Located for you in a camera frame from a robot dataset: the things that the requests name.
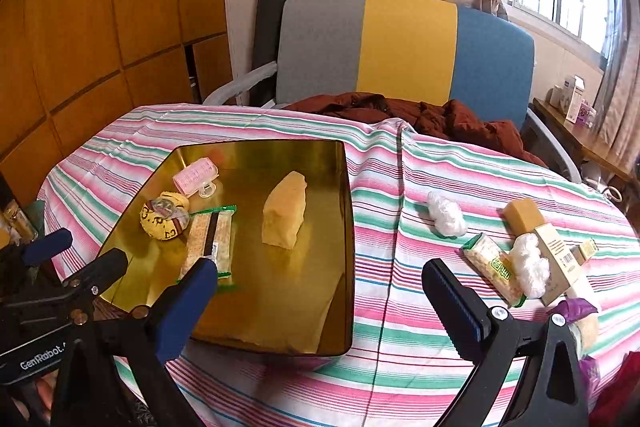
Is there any yellow patterned round pouch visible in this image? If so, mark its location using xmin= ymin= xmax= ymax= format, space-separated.
xmin=139 ymin=191 xmax=192 ymax=242

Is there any grey yellow blue chair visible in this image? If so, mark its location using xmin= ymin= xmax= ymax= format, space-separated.
xmin=202 ymin=0 xmax=583 ymax=182

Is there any white plastic ball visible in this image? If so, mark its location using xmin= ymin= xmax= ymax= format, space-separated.
xmin=510 ymin=233 xmax=550 ymax=299
xmin=426 ymin=192 xmax=467 ymax=238

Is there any wooden side desk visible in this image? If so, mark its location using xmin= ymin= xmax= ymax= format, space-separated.
xmin=532 ymin=97 xmax=640 ymax=188

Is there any glass jar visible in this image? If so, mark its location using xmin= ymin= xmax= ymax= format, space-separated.
xmin=0 ymin=197 xmax=38 ymax=248

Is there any white carton box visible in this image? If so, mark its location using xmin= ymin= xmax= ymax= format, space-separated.
xmin=564 ymin=76 xmax=587 ymax=124

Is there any grey striped curtain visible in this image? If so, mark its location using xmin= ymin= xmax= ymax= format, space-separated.
xmin=590 ymin=0 xmax=640 ymax=178

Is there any tan sponge block on table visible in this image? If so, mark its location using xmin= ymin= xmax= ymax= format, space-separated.
xmin=501 ymin=198 xmax=547 ymax=239

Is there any cracker packet with black band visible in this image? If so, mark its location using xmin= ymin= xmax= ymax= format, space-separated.
xmin=176 ymin=204 xmax=237 ymax=290

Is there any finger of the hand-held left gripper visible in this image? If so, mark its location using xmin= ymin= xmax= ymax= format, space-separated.
xmin=62 ymin=248 xmax=129 ymax=303
xmin=20 ymin=228 xmax=74 ymax=267

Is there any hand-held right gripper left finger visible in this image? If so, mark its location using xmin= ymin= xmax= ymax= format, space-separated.
xmin=50 ymin=257 xmax=219 ymax=427

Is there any gold metal tin tray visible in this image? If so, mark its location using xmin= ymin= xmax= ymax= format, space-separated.
xmin=95 ymin=139 xmax=356 ymax=356

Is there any wooden wardrobe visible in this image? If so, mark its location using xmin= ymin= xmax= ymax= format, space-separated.
xmin=0 ymin=0 xmax=233 ymax=208

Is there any purple foil packet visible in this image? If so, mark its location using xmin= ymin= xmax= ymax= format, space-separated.
xmin=555 ymin=298 xmax=601 ymax=323
xmin=582 ymin=354 xmax=603 ymax=388

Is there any cream cardboard box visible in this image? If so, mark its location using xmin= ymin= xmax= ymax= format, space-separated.
xmin=532 ymin=223 xmax=593 ymax=307

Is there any dark red cloth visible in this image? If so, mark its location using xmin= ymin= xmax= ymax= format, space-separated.
xmin=282 ymin=92 xmax=548 ymax=168

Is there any cream plush pouch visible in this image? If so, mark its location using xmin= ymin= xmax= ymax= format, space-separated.
xmin=570 ymin=314 xmax=600 ymax=353

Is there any person's left hand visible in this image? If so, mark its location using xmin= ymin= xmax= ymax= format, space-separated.
xmin=0 ymin=379 xmax=53 ymax=427

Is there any white power strip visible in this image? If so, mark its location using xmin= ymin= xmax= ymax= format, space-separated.
xmin=582 ymin=164 xmax=623 ymax=202

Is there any pink hair roller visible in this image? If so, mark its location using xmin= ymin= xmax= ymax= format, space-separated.
xmin=172 ymin=157 xmax=221 ymax=198

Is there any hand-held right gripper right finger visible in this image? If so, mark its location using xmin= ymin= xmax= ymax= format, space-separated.
xmin=421 ymin=258 xmax=591 ymax=427

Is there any striped tablecloth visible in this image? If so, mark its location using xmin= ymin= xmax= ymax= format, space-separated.
xmin=37 ymin=104 xmax=640 ymax=427

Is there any green-edged cracker packet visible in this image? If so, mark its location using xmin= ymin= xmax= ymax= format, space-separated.
xmin=461 ymin=233 xmax=526 ymax=308

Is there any small yellow box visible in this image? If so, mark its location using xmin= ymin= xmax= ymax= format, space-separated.
xmin=575 ymin=238 xmax=599 ymax=264

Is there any yellow sponge block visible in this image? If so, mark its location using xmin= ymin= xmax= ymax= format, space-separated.
xmin=261 ymin=171 xmax=308 ymax=250

